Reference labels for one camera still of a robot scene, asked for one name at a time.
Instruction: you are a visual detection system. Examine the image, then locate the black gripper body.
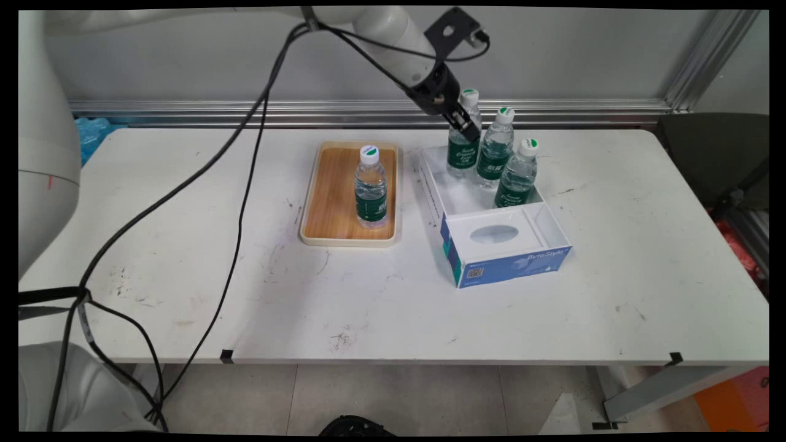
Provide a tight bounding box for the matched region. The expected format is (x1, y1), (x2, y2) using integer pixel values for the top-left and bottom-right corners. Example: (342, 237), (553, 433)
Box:
(405, 61), (462, 118)

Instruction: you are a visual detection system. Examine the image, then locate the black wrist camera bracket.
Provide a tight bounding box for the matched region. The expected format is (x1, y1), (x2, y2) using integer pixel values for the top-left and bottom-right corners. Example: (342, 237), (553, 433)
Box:
(424, 7), (490, 63)

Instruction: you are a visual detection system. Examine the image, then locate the white and blue cardboard box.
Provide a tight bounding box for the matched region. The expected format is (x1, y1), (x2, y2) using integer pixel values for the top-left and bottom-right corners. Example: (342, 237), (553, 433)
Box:
(419, 145), (573, 289)

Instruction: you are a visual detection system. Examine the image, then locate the red bag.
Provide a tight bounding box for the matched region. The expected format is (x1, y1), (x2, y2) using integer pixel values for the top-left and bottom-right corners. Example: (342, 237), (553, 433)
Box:
(712, 212), (768, 284)

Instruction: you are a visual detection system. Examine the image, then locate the round black object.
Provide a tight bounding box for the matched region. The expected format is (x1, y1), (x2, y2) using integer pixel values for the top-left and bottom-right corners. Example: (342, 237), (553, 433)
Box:
(319, 416), (397, 436)

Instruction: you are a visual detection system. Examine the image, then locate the slanted aluminium frame post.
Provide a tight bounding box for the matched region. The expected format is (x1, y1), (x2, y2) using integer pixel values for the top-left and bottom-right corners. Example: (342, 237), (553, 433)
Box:
(663, 9), (762, 114)

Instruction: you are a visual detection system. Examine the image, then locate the horizontal aluminium frame rail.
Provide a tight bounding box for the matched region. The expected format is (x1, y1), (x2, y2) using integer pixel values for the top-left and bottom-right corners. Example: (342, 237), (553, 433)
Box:
(68, 98), (676, 129)

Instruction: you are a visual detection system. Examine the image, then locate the black cable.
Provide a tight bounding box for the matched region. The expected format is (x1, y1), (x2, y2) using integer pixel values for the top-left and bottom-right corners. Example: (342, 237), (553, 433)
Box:
(18, 21), (314, 433)
(147, 21), (492, 424)

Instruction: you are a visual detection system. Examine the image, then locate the blue shrink-wrapped bottle pack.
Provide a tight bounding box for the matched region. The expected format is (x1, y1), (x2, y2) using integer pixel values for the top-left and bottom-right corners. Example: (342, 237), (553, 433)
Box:
(75, 117), (119, 168)

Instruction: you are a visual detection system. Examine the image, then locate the black chair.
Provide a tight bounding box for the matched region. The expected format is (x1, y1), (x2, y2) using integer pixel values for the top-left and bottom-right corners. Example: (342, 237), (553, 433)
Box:
(657, 112), (769, 211)

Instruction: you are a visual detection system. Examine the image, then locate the grey metal table leg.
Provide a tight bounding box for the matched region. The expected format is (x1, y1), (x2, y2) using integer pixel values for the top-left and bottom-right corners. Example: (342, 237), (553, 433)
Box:
(593, 365), (753, 430)

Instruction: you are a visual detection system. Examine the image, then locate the orange floor panel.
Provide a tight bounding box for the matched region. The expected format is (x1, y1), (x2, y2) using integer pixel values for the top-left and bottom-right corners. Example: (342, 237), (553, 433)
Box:
(694, 366), (769, 432)

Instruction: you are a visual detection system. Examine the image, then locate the water bottle green label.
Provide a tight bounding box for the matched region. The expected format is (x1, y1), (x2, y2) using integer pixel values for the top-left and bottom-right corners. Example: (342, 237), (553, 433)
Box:
(355, 145), (389, 229)
(446, 88), (483, 180)
(494, 138), (540, 209)
(476, 107), (516, 189)

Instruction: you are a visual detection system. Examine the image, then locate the wooden tray with cream rim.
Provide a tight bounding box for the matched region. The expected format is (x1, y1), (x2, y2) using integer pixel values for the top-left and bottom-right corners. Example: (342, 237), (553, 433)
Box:
(299, 141), (401, 248)

